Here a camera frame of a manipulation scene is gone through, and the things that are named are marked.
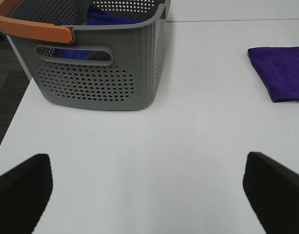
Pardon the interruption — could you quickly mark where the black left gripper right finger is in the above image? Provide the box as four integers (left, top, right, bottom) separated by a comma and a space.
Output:
242, 152, 299, 234

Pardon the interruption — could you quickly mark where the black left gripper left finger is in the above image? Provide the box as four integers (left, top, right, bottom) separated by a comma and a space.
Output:
0, 154, 53, 234

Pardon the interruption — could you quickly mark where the purple towel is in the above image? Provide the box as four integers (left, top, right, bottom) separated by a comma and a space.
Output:
247, 46, 299, 103

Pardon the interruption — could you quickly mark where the grey perforated plastic basket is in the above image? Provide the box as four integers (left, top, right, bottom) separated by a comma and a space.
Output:
8, 0, 170, 110

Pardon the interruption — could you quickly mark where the blue towel in basket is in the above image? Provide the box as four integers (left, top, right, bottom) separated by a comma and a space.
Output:
57, 6, 144, 60

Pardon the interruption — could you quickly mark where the orange basket handle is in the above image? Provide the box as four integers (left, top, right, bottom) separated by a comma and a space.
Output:
0, 0, 73, 43

